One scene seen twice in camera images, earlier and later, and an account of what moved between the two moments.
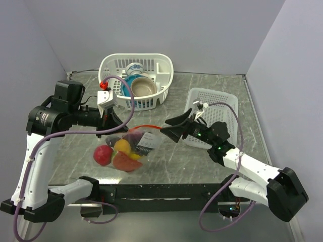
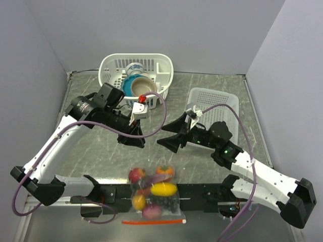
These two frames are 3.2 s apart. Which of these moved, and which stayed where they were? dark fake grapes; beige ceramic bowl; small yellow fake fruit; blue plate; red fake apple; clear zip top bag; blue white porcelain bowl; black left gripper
Moved: small yellow fake fruit; dark fake grapes; black left gripper; red fake apple; clear zip top bag
Stayed: blue white porcelain bowl; beige ceramic bowl; blue plate
